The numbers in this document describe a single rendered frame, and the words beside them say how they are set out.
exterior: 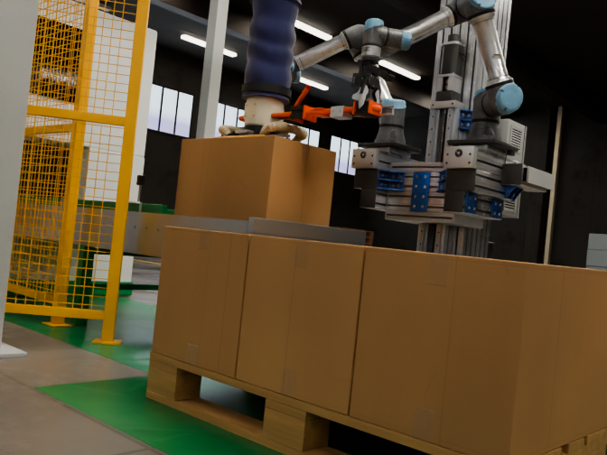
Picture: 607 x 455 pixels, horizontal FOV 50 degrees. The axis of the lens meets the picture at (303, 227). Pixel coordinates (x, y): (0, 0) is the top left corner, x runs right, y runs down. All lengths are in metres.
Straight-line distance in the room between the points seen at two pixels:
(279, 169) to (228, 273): 0.89
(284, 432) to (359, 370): 0.29
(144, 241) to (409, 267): 1.75
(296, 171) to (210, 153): 0.42
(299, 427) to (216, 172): 1.47
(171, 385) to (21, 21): 1.48
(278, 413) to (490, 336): 0.63
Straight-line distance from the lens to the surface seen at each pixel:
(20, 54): 2.75
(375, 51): 2.66
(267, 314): 1.76
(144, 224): 3.03
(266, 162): 2.66
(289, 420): 1.72
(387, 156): 3.10
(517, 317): 1.36
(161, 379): 2.12
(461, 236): 3.11
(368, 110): 2.56
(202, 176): 2.95
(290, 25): 3.07
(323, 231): 2.76
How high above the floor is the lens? 0.54
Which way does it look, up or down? 1 degrees up
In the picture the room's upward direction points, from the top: 6 degrees clockwise
